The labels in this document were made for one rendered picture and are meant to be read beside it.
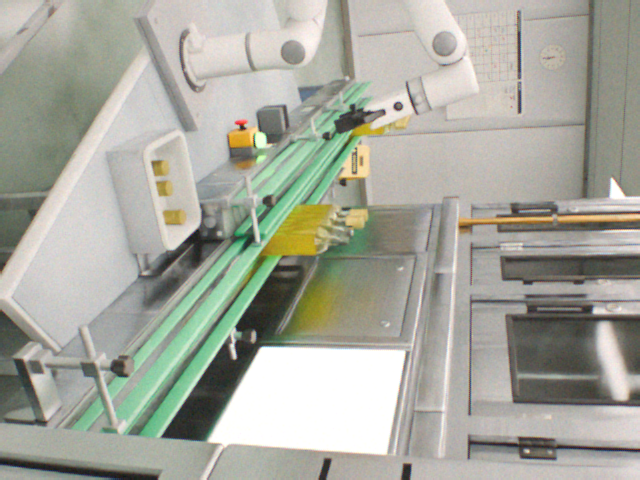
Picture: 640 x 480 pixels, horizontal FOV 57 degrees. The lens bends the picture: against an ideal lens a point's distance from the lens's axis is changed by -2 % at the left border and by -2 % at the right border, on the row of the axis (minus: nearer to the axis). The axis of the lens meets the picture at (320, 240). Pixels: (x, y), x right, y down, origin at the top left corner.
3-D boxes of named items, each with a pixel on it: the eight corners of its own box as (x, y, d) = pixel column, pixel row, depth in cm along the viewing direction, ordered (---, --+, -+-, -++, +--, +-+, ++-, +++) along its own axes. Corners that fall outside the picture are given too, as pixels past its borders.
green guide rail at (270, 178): (229, 207, 141) (260, 206, 139) (228, 203, 141) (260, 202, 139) (356, 84, 297) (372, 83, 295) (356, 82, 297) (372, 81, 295)
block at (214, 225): (199, 241, 142) (226, 241, 140) (191, 204, 138) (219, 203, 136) (205, 235, 145) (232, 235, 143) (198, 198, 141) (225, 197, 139)
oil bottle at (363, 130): (341, 137, 263) (405, 133, 256) (340, 124, 261) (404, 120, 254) (343, 134, 268) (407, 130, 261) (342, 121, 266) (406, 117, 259)
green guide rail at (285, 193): (234, 236, 144) (265, 235, 142) (233, 232, 144) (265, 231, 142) (358, 99, 300) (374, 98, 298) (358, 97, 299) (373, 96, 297)
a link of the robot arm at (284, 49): (241, 40, 137) (308, 30, 133) (254, 22, 147) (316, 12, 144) (251, 79, 143) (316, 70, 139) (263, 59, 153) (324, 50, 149)
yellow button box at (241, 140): (230, 156, 176) (253, 155, 174) (225, 131, 173) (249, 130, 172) (238, 150, 182) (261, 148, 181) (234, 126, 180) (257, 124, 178)
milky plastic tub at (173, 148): (132, 255, 125) (169, 254, 122) (106, 151, 116) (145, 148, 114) (169, 224, 140) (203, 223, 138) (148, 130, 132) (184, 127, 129)
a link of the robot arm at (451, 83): (458, 18, 114) (461, 21, 123) (407, 39, 118) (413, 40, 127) (482, 93, 117) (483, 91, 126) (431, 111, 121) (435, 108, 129)
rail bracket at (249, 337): (195, 362, 125) (255, 364, 121) (188, 334, 122) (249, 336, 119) (203, 351, 128) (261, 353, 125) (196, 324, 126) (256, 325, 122)
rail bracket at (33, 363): (7, 430, 86) (141, 443, 80) (-33, 332, 79) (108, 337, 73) (28, 409, 90) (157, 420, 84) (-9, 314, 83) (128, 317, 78)
